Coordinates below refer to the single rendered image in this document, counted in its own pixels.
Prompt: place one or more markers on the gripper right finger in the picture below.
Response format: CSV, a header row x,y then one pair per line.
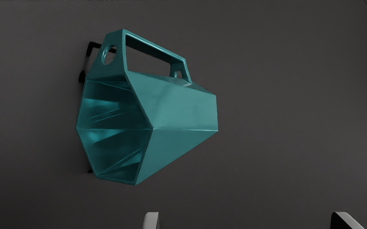
x,y
345,222

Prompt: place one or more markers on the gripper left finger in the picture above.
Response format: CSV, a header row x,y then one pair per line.
x,y
151,221

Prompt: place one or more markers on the teal faceted mug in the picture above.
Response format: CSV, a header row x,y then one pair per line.
x,y
177,117

